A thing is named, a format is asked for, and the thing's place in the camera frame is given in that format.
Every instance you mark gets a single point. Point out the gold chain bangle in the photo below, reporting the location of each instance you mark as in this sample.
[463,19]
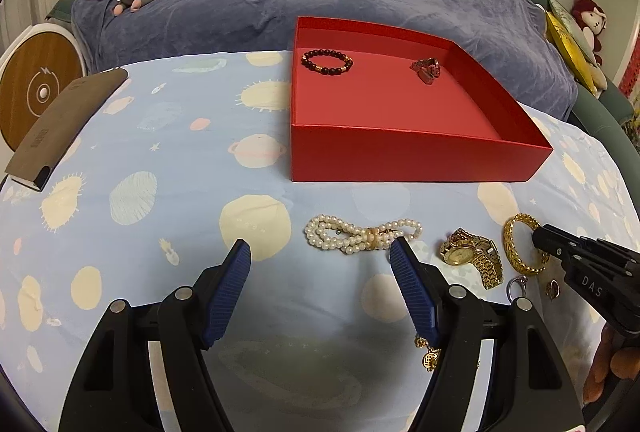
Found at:
[524,258]

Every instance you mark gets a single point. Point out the brown notebook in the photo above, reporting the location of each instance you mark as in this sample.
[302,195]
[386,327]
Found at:
[47,142]

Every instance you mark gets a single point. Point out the gold hoop earring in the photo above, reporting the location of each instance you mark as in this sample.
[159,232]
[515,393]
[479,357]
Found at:
[553,289]

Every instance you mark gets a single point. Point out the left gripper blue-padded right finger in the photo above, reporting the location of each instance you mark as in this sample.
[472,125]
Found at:
[529,388]

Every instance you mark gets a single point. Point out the silver metal watch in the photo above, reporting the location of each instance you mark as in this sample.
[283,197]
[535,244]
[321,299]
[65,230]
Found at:
[427,69]

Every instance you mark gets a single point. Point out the right hand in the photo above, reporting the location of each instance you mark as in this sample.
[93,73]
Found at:
[623,362]

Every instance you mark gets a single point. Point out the red shallow box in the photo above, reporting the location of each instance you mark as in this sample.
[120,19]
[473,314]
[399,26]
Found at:
[360,114]

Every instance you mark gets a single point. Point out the green sofa bed frame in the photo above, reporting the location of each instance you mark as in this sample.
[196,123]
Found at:
[600,111]

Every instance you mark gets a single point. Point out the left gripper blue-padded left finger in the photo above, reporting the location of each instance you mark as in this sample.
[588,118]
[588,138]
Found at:
[112,387]

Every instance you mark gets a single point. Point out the space-pattern blue tablecloth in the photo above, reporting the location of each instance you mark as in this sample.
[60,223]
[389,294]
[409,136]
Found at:
[191,154]

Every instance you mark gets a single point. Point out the round wooden white device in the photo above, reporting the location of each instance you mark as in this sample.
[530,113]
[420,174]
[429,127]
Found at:
[35,69]

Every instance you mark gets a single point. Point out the gold wristwatch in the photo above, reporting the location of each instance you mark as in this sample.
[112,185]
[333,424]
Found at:
[463,248]

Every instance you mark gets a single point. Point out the yellow satin pillow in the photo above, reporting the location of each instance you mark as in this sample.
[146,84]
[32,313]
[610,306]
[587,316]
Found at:
[570,52]

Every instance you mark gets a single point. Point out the grey-green pillow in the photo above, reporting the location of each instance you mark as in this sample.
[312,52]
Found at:
[582,36]

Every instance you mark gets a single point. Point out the red monkey plush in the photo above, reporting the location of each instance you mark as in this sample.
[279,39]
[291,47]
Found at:
[591,19]

